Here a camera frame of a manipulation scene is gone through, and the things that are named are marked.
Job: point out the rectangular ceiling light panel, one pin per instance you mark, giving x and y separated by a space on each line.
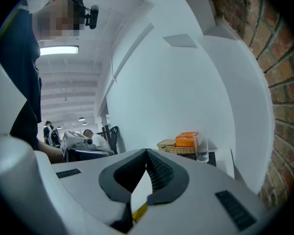
58 50

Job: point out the dark pendant lamp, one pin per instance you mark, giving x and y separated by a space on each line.
81 119

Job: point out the person's left forearm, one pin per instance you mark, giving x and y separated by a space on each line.
51 153

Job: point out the yellow tray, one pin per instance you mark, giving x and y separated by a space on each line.
139 213

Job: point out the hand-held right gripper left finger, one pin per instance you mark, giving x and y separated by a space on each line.
88 180

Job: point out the black office chair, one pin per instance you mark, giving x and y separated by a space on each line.
114 138

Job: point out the clear drinking glass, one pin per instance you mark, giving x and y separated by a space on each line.
202 150

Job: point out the orange box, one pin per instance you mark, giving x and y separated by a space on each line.
185 139

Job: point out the person's head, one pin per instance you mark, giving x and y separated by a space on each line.
54 18

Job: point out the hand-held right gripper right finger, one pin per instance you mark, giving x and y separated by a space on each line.
198 204

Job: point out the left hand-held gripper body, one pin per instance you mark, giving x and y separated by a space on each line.
74 141

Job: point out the woven wicker basket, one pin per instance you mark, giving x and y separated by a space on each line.
169 148

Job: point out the person's black shirt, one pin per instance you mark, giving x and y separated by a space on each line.
17 70

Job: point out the black tray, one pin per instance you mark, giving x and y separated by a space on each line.
212 157

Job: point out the black head camera with band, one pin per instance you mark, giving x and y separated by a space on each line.
93 17

